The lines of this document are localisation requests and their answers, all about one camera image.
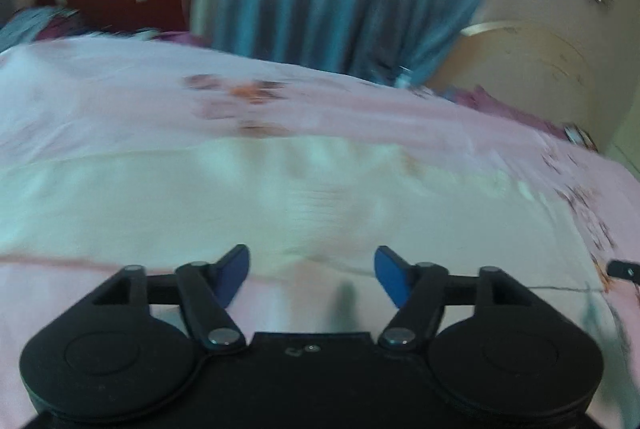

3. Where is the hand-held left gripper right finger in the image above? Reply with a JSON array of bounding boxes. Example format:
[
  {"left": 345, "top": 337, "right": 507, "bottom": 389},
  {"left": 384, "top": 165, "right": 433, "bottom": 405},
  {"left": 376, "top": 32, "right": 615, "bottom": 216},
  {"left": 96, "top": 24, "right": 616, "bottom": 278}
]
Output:
[{"left": 374, "top": 245, "right": 533, "bottom": 352}]

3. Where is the white small garment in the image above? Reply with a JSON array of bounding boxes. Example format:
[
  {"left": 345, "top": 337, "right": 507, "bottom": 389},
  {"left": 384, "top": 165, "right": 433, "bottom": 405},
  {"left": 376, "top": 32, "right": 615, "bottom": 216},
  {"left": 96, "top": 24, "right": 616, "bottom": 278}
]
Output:
[{"left": 0, "top": 141, "right": 601, "bottom": 295}]

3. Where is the purple quilt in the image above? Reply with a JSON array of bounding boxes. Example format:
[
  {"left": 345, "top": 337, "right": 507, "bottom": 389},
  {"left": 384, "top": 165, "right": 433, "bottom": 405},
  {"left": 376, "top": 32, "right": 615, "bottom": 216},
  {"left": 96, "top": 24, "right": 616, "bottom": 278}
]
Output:
[{"left": 445, "top": 86, "right": 568, "bottom": 137}]

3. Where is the pink floral bed sheet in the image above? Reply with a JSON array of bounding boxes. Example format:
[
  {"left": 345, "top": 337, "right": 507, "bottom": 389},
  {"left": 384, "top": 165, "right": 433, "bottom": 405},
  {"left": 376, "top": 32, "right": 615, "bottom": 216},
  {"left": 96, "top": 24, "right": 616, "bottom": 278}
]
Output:
[{"left": 0, "top": 34, "right": 640, "bottom": 429}]

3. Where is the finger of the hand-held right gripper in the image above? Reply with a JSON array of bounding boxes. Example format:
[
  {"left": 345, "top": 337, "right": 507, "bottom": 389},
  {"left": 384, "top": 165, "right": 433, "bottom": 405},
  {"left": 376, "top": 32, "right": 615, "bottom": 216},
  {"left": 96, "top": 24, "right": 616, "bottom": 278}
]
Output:
[{"left": 606, "top": 260, "right": 640, "bottom": 282}]

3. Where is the cream arched headboard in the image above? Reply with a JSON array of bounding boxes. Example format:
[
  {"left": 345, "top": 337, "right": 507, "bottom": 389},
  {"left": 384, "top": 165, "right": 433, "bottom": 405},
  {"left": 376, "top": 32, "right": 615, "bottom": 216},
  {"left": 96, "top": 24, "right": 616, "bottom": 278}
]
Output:
[{"left": 425, "top": 21, "right": 601, "bottom": 150}]

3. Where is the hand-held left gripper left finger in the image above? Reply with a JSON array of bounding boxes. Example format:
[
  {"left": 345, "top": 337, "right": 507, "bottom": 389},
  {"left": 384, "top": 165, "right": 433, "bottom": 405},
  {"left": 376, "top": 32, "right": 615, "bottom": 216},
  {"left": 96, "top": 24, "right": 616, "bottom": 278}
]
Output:
[{"left": 92, "top": 244, "right": 251, "bottom": 355}]

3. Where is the patterned pillow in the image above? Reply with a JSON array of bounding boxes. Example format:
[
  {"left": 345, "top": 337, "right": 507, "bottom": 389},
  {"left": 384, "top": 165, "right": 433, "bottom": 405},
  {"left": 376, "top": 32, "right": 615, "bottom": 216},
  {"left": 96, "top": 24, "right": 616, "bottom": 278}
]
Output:
[{"left": 565, "top": 124, "right": 598, "bottom": 152}]

